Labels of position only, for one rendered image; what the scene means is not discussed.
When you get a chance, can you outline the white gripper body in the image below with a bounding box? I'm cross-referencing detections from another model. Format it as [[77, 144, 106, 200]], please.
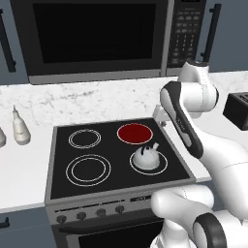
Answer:
[[152, 104, 170, 128]]

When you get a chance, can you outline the black glass stove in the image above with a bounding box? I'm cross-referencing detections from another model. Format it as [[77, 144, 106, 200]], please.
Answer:
[[44, 116, 198, 248]]

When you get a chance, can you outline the black stove knob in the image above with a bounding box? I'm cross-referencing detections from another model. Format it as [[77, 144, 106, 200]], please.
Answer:
[[114, 204, 126, 215], [56, 214, 68, 225], [96, 207, 108, 218], [76, 210, 87, 222]]

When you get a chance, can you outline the white kettle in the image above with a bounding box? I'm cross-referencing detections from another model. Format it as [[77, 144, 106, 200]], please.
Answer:
[[133, 141, 161, 171]]

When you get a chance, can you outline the black toaster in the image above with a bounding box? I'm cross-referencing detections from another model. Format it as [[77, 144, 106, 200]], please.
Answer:
[[222, 91, 248, 132]]

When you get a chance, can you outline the black and grey microwave oven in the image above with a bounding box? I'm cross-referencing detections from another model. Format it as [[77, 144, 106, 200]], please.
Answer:
[[9, 0, 207, 86]]

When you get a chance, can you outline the blue-grey cupboard door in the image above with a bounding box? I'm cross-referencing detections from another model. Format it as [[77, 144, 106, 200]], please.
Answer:
[[0, 0, 31, 86], [196, 0, 248, 74]]

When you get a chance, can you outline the black oven door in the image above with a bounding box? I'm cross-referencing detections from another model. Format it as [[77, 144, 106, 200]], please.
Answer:
[[51, 216, 169, 248]]

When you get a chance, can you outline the white bottle with thin neck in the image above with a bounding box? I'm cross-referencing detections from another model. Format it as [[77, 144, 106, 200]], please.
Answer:
[[12, 105, 32, 146]]

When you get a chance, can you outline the pale grey rounded shaker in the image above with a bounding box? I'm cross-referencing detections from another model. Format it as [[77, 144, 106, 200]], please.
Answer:
[[0, 126, 8, 149]]

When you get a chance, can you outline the blue-grey drawer front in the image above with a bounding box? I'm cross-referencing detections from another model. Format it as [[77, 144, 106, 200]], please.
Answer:
[[0, 206, 58, 248]]

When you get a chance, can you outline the black cupboard handle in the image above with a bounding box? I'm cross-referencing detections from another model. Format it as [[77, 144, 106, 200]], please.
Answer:
[[0, 9, 17, 74], [200, 3, 223, 63]]

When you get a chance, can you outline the black oven door handle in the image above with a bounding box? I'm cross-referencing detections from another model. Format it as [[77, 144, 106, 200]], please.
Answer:
[[57, 218, 165, 235]]

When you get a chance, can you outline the black drawer handle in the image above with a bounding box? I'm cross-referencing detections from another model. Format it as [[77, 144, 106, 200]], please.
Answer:
[[0, 216, 11, 230]]

